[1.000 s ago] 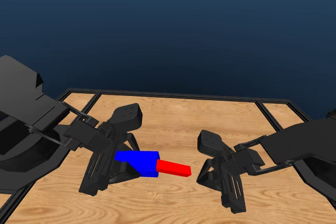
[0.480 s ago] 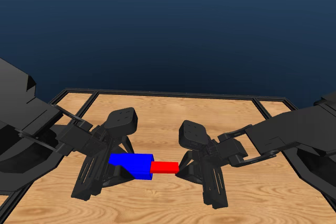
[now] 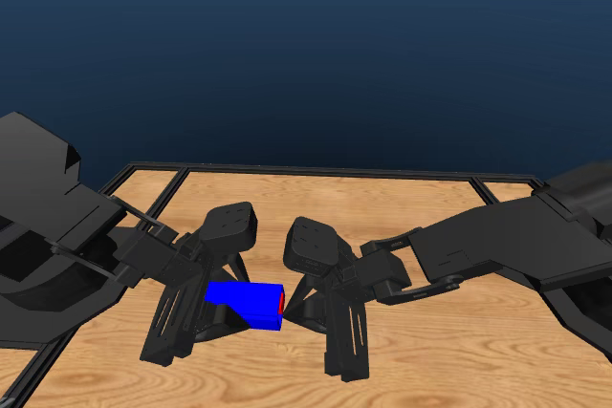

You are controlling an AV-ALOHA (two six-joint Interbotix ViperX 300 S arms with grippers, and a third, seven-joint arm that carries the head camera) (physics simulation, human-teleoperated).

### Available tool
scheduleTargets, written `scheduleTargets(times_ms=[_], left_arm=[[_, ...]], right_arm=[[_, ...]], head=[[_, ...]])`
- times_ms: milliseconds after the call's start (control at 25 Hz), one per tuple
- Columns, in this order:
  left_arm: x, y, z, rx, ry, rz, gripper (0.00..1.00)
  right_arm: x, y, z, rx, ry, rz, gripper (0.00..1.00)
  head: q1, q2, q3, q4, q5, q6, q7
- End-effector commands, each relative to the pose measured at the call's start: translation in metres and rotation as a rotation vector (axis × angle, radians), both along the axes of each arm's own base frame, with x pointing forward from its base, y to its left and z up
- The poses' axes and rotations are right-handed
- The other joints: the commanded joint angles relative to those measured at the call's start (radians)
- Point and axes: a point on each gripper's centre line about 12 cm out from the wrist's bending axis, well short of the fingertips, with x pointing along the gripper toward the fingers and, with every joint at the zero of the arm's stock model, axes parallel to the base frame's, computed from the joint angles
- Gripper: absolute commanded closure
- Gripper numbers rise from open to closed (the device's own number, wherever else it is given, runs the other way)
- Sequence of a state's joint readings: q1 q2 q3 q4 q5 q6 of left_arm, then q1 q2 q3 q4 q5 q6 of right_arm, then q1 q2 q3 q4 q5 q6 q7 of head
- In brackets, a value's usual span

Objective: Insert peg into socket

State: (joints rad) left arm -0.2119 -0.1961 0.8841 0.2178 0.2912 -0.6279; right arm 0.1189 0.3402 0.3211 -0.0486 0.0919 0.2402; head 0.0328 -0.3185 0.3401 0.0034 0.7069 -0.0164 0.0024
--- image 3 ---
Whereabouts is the blue hollow socket block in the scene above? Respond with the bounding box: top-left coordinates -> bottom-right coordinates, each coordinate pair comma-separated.
204,281 -> 286,333

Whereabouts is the black table frame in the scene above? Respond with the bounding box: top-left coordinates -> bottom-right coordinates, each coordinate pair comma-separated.
0,161 -> 549,408

